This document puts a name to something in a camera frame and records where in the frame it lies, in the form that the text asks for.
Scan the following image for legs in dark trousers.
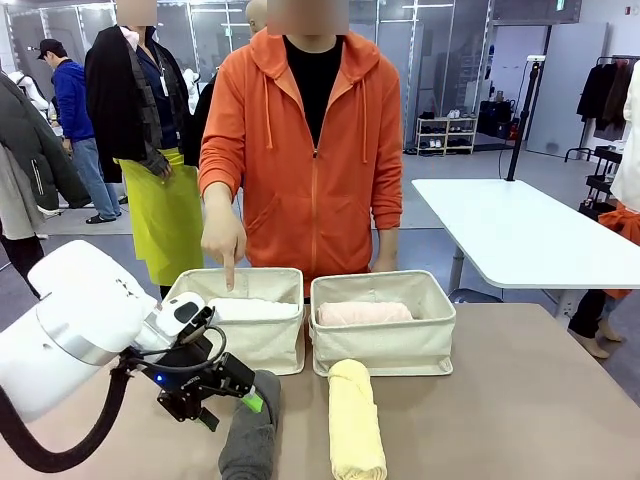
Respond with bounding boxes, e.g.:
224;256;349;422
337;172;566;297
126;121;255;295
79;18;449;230
0;232;49;301

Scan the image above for orange cloth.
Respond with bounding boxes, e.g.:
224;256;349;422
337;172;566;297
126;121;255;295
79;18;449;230
597;202;640;301

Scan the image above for person in orange hoodie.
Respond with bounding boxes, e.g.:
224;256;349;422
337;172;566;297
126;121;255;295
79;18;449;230
198;27;404;296

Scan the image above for wooden shoe rack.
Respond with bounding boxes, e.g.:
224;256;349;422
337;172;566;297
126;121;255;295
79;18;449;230
416;115;479;156

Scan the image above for yellow towel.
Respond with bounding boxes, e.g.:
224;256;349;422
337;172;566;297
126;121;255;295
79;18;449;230
327;358;389;480

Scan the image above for cream fabric basket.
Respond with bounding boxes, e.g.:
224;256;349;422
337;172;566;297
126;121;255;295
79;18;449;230
155;268;306;380
308;269;457;377

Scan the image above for pink towel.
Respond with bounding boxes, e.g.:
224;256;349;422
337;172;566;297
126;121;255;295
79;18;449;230
315;300;415;327

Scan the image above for black camera stand pole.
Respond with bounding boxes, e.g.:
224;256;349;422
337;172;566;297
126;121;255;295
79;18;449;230
504;54;546;182

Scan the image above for person in blue jacket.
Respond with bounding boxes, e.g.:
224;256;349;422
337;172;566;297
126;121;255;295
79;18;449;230
35;38;122;225

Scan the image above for white towel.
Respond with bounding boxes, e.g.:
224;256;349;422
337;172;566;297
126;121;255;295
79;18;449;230
207;297;301;322

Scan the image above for dark green padded coat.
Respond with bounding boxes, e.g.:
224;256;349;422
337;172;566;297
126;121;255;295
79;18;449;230
0;72;94;211

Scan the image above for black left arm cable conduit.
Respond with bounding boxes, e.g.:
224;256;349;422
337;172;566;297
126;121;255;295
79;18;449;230
0;367;130;474

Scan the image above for black utility cart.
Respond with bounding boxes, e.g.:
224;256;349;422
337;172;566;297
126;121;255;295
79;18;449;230
564;144;625;221

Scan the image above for figure in white garment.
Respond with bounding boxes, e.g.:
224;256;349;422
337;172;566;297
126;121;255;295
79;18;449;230
567;59;640;360

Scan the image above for person's left hand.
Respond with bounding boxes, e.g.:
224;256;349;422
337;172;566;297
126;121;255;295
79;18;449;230
372;239;400;274

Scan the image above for person's left forearm orange sleeve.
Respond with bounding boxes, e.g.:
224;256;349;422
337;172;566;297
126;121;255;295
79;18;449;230
372;164;404;244

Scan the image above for grey towel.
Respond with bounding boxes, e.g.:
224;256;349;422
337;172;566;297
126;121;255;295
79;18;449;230
218;369;283;480

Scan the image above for person's right hand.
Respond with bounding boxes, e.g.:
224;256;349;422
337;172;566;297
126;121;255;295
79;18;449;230
200;192;248;294

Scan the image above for black luggage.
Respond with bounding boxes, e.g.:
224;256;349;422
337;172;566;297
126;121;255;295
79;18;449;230
478;98;516;137

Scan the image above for white table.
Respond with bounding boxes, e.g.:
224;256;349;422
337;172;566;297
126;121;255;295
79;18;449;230
410;178;640;304

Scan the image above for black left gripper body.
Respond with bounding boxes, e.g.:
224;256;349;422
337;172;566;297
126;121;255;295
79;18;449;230
143;348;225;397

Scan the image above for rack with dark clothes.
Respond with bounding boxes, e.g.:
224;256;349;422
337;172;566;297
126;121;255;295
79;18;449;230
576;54;634;141

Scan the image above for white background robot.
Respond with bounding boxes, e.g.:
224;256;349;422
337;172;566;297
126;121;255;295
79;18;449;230
9;71;51;121

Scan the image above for person's right forearm orange sleeve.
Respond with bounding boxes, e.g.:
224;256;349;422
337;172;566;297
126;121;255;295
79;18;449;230
198;139;246;201

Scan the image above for mannequin in dark jacket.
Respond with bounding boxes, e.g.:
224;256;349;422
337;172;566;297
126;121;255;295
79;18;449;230
84;22;194;184

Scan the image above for black jacket on mannequin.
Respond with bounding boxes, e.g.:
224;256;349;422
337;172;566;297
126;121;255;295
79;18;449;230
189;73;217;169

